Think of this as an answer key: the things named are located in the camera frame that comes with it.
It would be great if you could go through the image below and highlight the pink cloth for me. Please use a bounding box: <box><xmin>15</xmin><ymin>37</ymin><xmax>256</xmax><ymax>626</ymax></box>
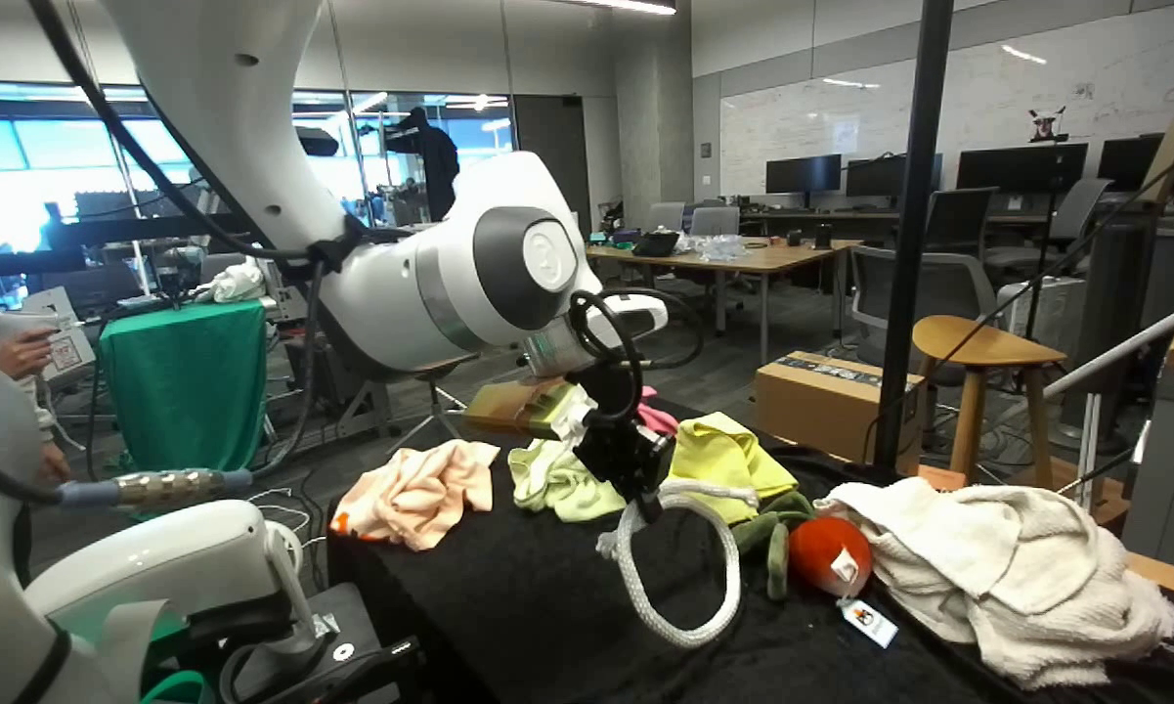
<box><xmin>639</xmin><ymin>385</ymin><xmax>680</xmax><ymax>437</ymax></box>

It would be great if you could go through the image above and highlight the light green cloth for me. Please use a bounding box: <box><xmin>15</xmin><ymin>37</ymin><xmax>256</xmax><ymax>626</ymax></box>
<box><xmin>507</xmin><ymin>437</ymin><xmax>629</xmax><ymax>523</ymax></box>

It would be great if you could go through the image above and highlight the yellow green cloth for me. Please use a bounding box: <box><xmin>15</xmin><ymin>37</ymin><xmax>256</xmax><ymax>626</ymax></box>
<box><xmin>665</xmin><ymin>412</ymin><xmax>801</xmax><ymax>525</ymax></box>

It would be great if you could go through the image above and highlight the brown box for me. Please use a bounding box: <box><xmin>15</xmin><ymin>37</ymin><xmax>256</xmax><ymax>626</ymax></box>
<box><xmin>463</xmin><ymin>375</ymin><xmax>576</xmax><ymax>440</ymax></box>

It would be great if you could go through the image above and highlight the black table cloth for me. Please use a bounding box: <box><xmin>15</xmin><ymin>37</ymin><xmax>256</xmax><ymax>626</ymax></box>
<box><xmin>326</xmin><ymin>395</ymin><xmax>1174</xmax><ymax>704</ymax></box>

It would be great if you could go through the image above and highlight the cardboard box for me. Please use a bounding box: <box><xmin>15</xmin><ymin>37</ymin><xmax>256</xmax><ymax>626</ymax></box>
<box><xmin>752</xmin><ymin>350</ymin><xmax>926</xmax><ymax>466</ymax></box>

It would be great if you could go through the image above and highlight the peach cloth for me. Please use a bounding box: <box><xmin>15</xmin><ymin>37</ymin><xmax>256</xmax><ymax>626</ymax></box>
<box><xmin>330</xmin><ymin>439</ymin><xmax>501</xmax><ymax>551</ymax></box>

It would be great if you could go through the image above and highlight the red plush vegetable toy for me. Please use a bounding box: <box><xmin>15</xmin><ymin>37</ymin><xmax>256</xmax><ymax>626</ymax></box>
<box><xmin>731</xmin><ymin>491</ymin><xmax>874</xmax><ymax>601</ymax></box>

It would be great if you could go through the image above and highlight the wooden table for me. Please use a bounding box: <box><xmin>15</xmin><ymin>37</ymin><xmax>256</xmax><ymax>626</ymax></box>
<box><xmin>586</xmin><ymin>237</ymin><xmax>863</xmax><ymax>365</ymax></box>

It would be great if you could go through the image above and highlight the pair of grey chairs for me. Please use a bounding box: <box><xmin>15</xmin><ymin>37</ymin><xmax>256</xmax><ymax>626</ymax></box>
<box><xmin>644</xmin><ymin>201</ymin><xmax>742</xmax><ymax>238</ymax></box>

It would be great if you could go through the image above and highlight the white paper tag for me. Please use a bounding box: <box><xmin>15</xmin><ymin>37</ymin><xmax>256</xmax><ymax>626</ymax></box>
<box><xmin>837</xmin><ymin>596</ymin><xmax>899</xmax><ymax>649</ymax></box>

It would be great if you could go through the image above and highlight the dark door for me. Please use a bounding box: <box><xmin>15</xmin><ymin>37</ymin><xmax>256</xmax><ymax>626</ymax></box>
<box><xmin>512</xmin><ymin>94</ymin><xmax>593</xmax><ymax>238</ymax></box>

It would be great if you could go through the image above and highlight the black pole stand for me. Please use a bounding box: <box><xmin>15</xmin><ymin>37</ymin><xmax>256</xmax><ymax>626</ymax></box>
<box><xmin>872</xmin><ymin>0</ymin><xmax>956</xmax><ymax>472</ymax></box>

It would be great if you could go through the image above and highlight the grey office chair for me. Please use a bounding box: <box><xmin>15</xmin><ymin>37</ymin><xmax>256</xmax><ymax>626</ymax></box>
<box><xmin>848</xmin><ymin>243</ymin><xmax>1000</xmax><ymax>369</ymax></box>

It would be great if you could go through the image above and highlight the wooden stool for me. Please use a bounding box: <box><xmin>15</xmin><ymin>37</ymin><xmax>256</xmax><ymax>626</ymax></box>
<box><xmin>911</xmin><ymin>314</ymin><xmax>1068</xmax><ymax>486</ymax></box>

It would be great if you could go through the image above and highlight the white towel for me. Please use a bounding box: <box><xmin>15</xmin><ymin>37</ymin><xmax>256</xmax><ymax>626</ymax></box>
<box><xmin>814</xmin><ymin>476</ymin><xmax>1174</xmax><ymax>690</ymax></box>

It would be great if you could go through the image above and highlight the green cloth covered table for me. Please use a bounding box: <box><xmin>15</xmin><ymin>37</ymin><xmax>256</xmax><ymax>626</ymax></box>
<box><xmin>97</xmin><ymin>297</ymin><xmax>269</xmax><ymax>474</ymax></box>

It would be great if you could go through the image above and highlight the row of office chairs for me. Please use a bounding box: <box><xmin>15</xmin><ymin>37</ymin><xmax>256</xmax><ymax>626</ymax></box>
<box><xmin>923</xmin><ymin>177</ymin><xmax>1117</xmax><ymax>286</ymax></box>

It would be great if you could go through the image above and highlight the row of monitors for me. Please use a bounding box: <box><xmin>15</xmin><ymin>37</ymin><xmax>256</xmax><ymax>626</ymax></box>
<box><xmin>764</xmin><ymin>131</ymin><xmax>1174</xmax><ymax>198</ymax></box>

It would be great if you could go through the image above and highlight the whiteboard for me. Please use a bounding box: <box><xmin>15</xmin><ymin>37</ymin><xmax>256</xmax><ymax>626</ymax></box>
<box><xmin>718</xmin><ymin>0</ymin><xmax>1174</xmax><ymax>198</ymax></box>

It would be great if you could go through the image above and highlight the grey metal cabinet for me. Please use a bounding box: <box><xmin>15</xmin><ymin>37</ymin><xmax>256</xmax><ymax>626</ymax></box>
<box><xmin>1122</xmin><ymin>311</ymin><xmax>1174</xmax><ymax>580</ymax></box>

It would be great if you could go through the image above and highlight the window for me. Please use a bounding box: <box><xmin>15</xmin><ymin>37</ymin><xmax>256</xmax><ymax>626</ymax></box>
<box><xmin>0</xmin><ymin>80</ymin><xmax>516</xmax><ymax>286</ymax></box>

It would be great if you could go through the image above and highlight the white rope loop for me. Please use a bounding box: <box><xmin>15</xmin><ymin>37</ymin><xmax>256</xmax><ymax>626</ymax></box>
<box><xmin>596</xmin><ymin>478</ymin><xmax>760</xmax><ymax>651</ymax></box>

